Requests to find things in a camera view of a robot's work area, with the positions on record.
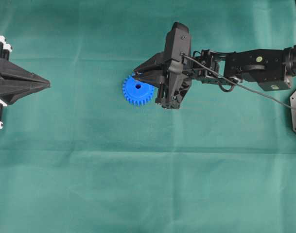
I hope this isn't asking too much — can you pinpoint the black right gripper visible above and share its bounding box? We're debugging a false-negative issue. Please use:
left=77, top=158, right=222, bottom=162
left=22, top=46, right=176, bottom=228
left=133, top=22, right=192, bottom=109

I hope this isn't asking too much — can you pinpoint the blue plastic gear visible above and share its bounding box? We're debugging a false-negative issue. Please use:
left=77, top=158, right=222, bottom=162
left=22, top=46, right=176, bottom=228
left=122, top=75, right=155, bottom=106

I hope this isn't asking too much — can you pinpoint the green table cloth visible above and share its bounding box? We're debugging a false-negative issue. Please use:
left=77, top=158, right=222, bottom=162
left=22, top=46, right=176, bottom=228
left=0, top=0, right=296, bottom=233

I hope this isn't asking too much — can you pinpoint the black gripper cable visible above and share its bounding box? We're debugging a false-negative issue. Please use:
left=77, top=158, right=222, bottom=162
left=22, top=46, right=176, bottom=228
left=182, top=54, right=296, bottom=110

